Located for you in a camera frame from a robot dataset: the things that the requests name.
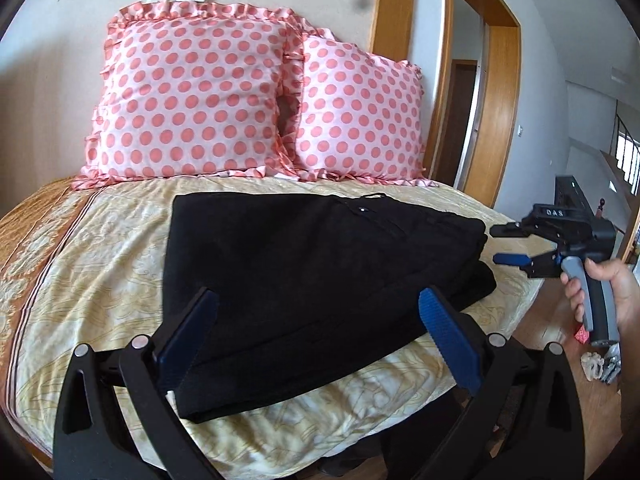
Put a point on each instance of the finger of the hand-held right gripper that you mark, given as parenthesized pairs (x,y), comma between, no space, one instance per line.
(507,231)
(510,259)

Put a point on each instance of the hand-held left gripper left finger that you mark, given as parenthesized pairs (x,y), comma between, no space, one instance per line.
(182,340)

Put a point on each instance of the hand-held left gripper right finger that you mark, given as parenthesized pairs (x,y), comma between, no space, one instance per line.
(450,340)

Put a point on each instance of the black pants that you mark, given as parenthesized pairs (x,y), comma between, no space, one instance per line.
(300,285)

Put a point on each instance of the person's right forearm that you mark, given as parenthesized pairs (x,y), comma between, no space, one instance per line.
(630,385)

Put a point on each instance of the person's right hand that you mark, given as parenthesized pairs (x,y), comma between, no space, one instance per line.
(620,290)

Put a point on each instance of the small red object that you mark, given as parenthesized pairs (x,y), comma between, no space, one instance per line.
(582,335)

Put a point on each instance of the stair railing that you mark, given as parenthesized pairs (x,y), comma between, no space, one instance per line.
(627,152)

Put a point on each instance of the yellow floral bedspread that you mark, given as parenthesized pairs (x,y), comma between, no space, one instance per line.
(90,280)

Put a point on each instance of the brown wooden door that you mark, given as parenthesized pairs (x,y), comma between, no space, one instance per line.
(460,125)

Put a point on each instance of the white crumpled object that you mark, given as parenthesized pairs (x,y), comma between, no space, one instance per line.
(593,367)

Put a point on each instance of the small pink polka dot pillow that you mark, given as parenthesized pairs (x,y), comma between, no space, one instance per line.
(360,110)

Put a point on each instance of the large pink polka dot pillow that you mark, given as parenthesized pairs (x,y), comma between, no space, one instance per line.
(190,95)

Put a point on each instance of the wooden door frame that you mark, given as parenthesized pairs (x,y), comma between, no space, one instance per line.
(500,110)

